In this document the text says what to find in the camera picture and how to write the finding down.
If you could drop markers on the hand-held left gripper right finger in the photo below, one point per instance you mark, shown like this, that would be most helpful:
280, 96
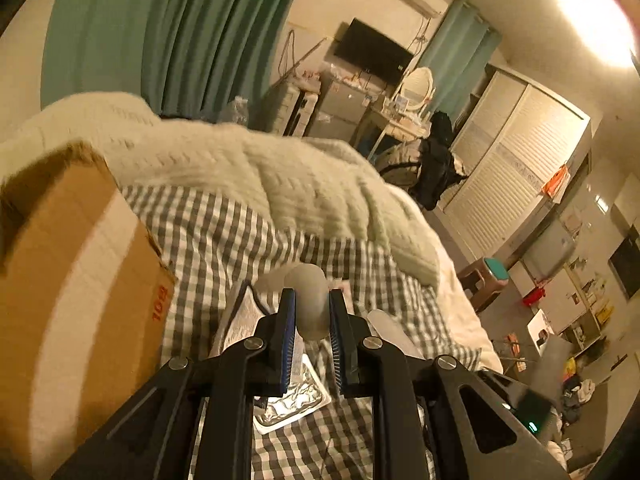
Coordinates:
337, 345

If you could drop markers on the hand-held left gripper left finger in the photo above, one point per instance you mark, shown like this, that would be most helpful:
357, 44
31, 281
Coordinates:
287, 340

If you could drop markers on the translucent white plastic bottle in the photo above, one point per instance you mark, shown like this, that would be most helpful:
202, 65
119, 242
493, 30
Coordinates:
310, 305

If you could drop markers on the brown cardboard box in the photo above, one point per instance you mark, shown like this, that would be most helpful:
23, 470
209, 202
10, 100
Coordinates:
75, 285

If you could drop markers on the dark blue-edged packet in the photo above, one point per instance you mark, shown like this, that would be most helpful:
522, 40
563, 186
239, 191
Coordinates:
245, 317

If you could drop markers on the white sachet with red label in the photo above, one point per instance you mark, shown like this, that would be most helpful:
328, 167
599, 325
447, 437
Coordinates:
345, 291

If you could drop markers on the white oblong object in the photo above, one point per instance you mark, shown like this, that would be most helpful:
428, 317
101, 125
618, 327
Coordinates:
392, 330

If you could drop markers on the silver foil packet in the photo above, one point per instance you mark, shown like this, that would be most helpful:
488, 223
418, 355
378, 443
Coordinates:
287, 407

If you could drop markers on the white duvet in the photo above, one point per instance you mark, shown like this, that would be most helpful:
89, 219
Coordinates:
465, 320

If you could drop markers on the red container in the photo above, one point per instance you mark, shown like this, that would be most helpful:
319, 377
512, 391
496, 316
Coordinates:
534, 297

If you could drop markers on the grey white checked blanket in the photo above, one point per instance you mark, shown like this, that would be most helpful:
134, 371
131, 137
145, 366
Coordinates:
210, 240

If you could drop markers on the white low cabinet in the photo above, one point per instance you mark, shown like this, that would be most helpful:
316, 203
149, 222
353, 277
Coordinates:
560, 280

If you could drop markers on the stool with teal seat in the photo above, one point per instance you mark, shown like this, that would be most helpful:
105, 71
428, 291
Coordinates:
487, 280

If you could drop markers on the cream fluffy blanket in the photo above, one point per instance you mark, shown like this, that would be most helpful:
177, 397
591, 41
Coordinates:
275, 185

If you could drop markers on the beige puffer jacket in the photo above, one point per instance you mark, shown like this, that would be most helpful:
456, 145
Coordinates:
400, 165

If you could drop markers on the black jacket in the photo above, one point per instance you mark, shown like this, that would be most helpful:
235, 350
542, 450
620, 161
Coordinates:
440, 160

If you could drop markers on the white dressing table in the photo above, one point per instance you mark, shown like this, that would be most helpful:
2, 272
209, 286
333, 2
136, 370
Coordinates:
395, 127

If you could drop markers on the orange hanging bag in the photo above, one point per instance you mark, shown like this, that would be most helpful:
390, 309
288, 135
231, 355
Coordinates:
556, 185

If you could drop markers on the white plastic drawer unit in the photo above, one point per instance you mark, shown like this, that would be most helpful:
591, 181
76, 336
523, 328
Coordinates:
295, 110

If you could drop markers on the clear plastic bag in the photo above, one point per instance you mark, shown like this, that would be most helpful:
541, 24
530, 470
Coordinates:
239, 110

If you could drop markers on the small silver fridge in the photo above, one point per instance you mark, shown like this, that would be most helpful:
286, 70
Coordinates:
337, 107

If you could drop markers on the white louvred wardrobe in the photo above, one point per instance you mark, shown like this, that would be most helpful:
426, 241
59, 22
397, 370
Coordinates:
515, 160

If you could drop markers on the oval white vanity mirror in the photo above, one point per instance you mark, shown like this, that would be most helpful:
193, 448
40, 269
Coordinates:
416, 89

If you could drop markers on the black television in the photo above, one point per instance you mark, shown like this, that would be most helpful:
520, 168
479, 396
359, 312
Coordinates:
372, 52

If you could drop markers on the narrow green curtain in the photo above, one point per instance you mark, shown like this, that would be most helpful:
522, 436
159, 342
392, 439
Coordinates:
460, 50

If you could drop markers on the wide green curtain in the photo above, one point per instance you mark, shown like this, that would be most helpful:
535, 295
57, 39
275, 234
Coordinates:
175, 35

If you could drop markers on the round ceiling lamp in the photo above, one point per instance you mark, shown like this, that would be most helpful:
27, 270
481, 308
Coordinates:
600, 15

